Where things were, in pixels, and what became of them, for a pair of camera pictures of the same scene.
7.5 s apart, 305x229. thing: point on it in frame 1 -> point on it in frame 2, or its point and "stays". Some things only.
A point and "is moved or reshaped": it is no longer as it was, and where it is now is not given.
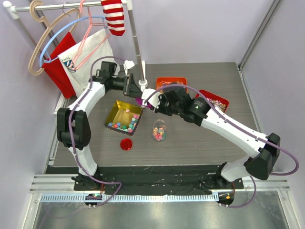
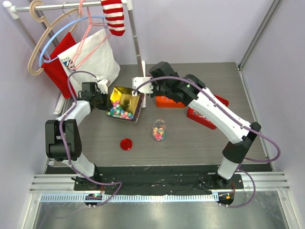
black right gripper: x=162 y=98 -> x=154 y=93
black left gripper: x=130 y=88 -> x=107 y=104
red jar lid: x=126 y=144 stays
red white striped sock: x=113 y=11 stays
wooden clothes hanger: x=34 y=71 stays
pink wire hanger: x=90 y=25 stays
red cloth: x=54 y=69 stays
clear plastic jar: x=159 y=132 stays
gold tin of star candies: x=124 y=117 is moved or reshaped
